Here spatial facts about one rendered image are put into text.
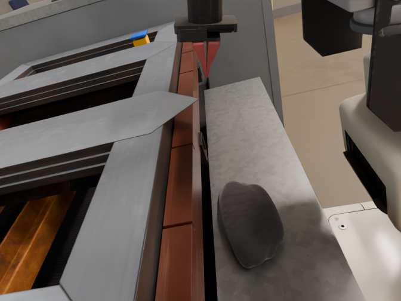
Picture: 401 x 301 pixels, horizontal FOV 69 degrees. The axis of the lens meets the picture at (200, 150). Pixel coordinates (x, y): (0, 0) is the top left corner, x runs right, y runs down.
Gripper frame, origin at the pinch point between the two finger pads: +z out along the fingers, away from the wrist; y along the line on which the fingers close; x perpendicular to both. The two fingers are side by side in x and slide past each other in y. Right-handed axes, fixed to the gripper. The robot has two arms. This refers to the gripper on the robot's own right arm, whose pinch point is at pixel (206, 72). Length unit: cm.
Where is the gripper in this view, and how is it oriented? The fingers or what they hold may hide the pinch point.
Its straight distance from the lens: 56.3
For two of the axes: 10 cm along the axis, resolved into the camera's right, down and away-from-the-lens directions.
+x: -0.1, -5.9, 8.0
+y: 10.0, -0.3, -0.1
